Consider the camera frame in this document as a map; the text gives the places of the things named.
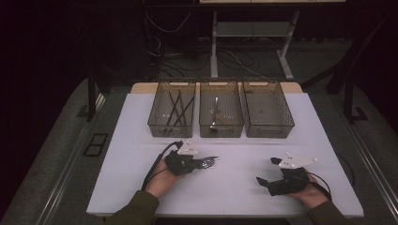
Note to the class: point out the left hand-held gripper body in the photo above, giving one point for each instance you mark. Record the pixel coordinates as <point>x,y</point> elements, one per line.
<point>181,162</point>

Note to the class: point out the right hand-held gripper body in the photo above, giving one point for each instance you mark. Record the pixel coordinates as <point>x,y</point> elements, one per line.
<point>289,182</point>

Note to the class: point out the metal spoon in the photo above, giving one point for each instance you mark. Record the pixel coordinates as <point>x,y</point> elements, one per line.
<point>216,106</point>

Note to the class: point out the transparent brown plastic bin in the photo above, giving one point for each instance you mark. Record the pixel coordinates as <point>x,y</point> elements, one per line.
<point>231,100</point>
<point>159,106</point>
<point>267,109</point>

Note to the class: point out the person's right hand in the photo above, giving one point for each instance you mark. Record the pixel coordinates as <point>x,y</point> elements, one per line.
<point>309,197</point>

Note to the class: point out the person's left hand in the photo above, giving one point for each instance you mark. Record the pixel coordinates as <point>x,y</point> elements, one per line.
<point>161,184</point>

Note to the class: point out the tall black metal stand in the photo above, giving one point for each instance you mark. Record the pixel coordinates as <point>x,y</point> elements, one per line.
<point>349,100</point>

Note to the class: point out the metal floor rail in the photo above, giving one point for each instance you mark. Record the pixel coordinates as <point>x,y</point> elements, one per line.
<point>75,156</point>
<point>374,170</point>

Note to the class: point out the black floor outlet frame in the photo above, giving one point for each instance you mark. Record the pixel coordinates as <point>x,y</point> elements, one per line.
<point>94,151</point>

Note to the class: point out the white metal desk frame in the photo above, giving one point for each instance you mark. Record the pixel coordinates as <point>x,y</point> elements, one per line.
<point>213,47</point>

